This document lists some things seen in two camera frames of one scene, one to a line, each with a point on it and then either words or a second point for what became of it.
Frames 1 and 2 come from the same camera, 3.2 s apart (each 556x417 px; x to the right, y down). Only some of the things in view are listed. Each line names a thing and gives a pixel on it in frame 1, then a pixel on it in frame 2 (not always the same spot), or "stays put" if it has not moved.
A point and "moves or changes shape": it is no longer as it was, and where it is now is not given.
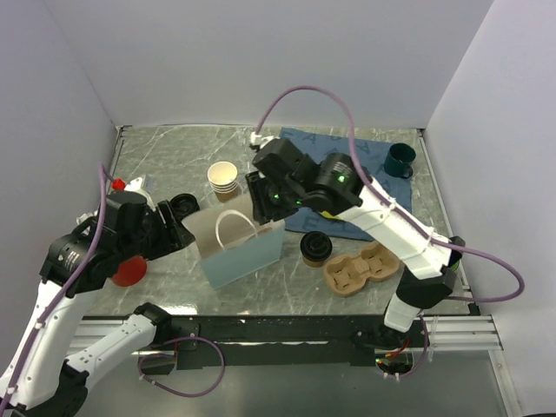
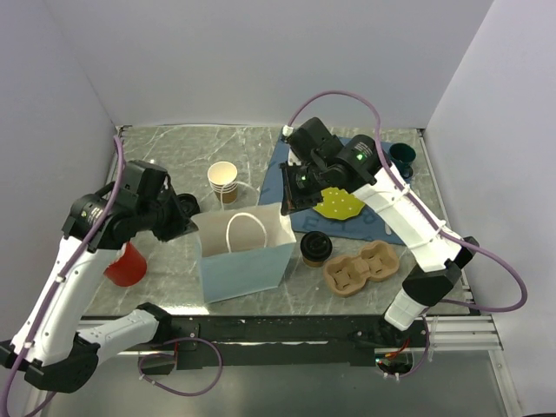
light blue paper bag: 234,244 moves or changes shape
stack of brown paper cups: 222,179 stays put
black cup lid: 315,247 stays put
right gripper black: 262,208 -> 291,200
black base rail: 267,340 stays put
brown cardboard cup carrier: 347,275 stays put
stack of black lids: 184,204 stays put
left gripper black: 178,236 -> 178,225
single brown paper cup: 314,263 stays put
